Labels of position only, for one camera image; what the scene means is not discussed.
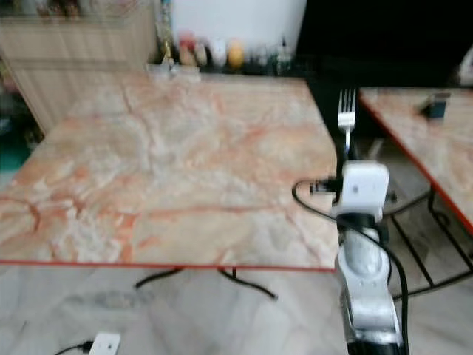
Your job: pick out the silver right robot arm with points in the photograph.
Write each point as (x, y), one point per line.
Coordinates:
(366, 290)

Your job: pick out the small dark box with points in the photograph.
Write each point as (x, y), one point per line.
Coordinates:
(436, 107)

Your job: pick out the dark glass bottle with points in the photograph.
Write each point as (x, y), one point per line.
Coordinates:
(282, 56)

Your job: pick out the light wooden cabinet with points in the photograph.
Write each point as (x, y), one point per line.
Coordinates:
(77, 59)

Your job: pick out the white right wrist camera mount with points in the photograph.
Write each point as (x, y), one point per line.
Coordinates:
(364, 189)

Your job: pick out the silver metal fork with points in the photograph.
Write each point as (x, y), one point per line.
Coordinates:
(346, 115)

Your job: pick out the clear glass holder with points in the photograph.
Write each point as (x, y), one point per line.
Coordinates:
(171, 70)

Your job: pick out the white jar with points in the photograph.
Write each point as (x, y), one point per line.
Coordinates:
(218, 53)

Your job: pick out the red-capped jar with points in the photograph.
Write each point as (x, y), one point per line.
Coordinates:
(186, 50)

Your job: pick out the green bin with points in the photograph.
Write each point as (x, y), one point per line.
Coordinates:
(11, 151)

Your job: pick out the white floor power strip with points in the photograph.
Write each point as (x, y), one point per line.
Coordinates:
(105, 344)

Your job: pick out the ornate patterned pole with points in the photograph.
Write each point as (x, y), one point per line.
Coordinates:
(164, 29)

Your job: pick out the yellow jar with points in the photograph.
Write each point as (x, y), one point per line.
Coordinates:
(235, 54)

